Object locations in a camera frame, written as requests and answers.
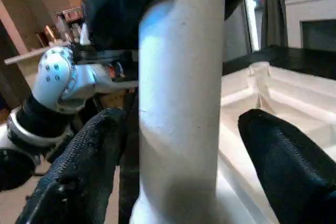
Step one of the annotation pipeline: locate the grey curtain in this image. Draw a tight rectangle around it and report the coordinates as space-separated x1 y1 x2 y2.
260 0 292 49

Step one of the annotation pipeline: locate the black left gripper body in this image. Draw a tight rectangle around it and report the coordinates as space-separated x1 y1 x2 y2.
71 44 140 67

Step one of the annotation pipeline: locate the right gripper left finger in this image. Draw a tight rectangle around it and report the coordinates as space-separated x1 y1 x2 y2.
15 107 130 224

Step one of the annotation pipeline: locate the white plastic table leg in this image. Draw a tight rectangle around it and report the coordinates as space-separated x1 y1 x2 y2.
129 0 227 224

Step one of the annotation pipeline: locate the white plastic table top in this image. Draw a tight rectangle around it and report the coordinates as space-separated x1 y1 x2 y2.
217 61 336 224

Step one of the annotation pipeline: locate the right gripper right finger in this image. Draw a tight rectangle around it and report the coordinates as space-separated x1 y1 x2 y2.
237 108 336 224

